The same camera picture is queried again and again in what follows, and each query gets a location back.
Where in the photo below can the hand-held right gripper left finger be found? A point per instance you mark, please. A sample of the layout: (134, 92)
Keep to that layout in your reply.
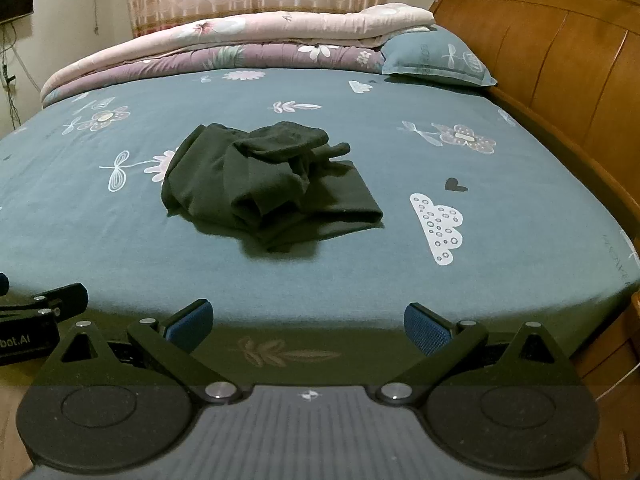
(192, 327)

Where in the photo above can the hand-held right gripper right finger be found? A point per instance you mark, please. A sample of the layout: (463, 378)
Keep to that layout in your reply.
(425, 330)

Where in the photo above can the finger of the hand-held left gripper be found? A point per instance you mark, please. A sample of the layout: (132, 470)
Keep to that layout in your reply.
(55, 297)
(3, 284)

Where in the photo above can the dark green pants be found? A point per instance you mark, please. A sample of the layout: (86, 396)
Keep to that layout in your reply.
(260, 185)

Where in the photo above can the bed with teal floral sheet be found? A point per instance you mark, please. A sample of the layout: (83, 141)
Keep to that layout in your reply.
(300, 285)

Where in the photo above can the wooden nightstand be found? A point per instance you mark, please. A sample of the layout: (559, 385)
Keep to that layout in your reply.
(610, 350)

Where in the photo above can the teal pillow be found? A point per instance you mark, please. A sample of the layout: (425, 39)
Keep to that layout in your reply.
(430, 57)

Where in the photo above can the folded pink floral quilt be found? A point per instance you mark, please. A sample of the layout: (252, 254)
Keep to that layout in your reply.
(225, 45)

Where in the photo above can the wooden bed headboard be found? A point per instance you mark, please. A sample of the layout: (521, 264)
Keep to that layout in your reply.
(540, 35)

